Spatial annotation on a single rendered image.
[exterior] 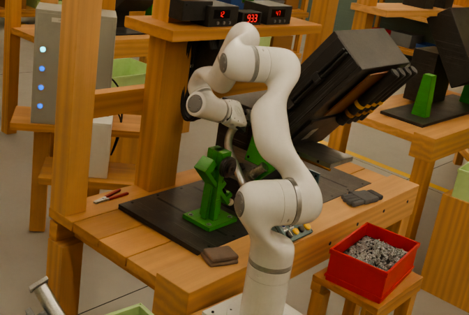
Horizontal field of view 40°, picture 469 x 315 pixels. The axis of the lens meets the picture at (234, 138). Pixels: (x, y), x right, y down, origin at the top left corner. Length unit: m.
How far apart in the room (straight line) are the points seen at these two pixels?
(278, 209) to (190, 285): 0.44
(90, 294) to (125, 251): 1.41
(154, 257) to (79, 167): 0.41
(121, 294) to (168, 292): 1.56
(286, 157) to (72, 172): 0.84
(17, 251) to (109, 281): 0.58
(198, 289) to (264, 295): 0.25
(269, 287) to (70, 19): 1.02
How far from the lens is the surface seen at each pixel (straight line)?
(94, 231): 2.23
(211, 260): 2.04
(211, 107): 2.16
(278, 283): 1.75
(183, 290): 1.92
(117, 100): 2.39
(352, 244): 2.43
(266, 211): 1.62
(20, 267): 3.73
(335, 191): 2.79
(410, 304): 2.52
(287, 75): 1.78
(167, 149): 2.52
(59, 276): 2.43
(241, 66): 1.74
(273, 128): 1.70
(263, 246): 1.69
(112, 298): 3.49
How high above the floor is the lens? 1.92
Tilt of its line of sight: 19 degrees down
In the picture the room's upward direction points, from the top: 9 degrees clockwise
